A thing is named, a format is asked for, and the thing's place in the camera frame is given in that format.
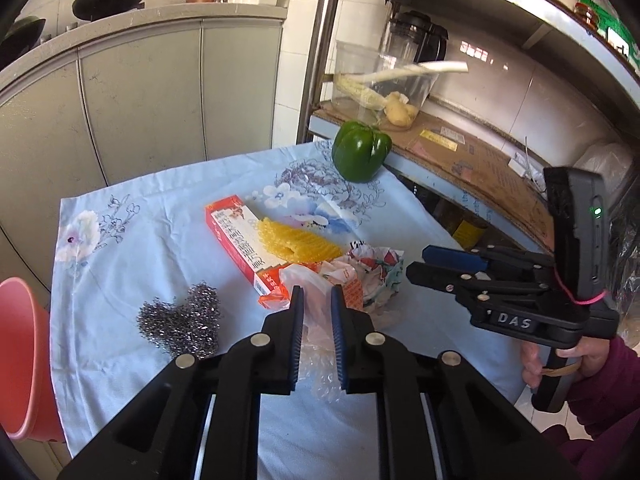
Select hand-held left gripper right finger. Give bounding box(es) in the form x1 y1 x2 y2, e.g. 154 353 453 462
330 284 581 480

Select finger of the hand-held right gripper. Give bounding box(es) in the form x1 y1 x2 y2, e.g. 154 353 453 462
406 261 553 318
421 244 556 281

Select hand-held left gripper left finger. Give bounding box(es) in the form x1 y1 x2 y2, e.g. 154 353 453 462
57 285 306 480

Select pink plastic bucket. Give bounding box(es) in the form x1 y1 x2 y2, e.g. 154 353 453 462
0 276 66 443

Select person's right forearm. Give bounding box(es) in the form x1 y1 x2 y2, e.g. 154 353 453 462
540 337 640 468

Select person's right hand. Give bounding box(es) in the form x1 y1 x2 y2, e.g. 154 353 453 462
520 337 626 390

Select yellow can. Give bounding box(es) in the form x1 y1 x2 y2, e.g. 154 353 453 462
452 217 490 251

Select crumpled colourful paper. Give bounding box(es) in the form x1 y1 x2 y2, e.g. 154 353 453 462
320 241 407 313

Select white power adapter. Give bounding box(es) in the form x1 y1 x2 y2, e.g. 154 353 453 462
507 154 535 178

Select brown cardboard sheet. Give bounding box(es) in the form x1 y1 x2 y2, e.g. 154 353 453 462
315 100 558 251

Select yellow plastic mesh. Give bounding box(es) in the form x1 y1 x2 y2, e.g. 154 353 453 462
257 217 346 264

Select red cardboard box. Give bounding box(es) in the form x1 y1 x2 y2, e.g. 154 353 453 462
205 195 296 308

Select steel wool scrubber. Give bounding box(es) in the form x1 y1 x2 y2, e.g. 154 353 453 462
137 282 222 361

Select green bell pepper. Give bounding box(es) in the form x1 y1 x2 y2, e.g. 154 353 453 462
331 120 393 182

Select pale yellow potato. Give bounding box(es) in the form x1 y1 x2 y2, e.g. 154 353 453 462
384 91 418 127

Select light blue floral tablecloth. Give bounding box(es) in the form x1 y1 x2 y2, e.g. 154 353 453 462
49 139 538 480

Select white leek stalk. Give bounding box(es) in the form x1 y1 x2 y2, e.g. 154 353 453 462
360 60 469 83

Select pale corn cob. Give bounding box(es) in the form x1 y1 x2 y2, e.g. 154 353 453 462
334 72 388 111

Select green printed packet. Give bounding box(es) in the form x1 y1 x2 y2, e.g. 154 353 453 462
575 0 640 72

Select clear plastic container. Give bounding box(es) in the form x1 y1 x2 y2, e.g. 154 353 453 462
334 40 440 132

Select black blender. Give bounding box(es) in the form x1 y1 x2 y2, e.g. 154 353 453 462
382 0 449 68

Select metal shelf rack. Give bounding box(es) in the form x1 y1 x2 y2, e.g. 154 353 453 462
295 0 640 261

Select grey kitchen cabinets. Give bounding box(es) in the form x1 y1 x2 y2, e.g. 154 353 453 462
0 2 288 291

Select black wok with lid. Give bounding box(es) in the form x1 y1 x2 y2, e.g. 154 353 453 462
0 16 47 68

